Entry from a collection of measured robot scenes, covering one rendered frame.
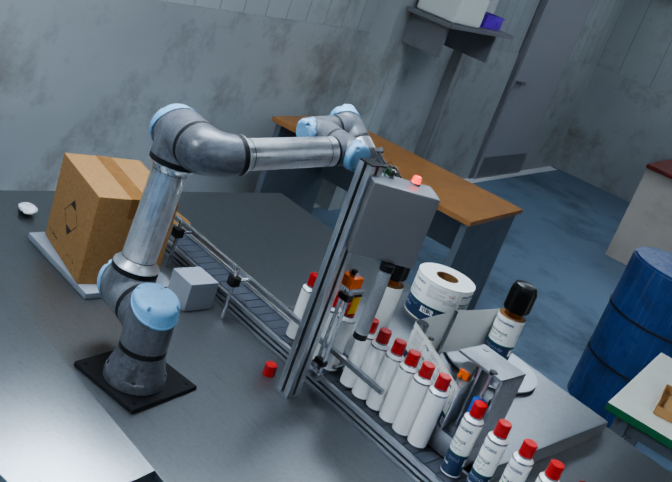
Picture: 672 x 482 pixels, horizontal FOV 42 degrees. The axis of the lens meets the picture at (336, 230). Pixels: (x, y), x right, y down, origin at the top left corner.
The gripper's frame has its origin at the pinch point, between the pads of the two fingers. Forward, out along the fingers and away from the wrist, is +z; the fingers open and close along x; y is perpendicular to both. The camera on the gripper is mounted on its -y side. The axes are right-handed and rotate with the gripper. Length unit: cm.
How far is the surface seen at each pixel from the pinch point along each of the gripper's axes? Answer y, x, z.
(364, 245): 1.7, -16.2, 6.0
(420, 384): -11.5, -3.4, 38.6
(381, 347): -18.6, -2.4, 25.1
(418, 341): -20.1, 14.6, 25.0
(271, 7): -131, 173, -227
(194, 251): -74, -1, -37
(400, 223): 10.2, -10.8, 5.3
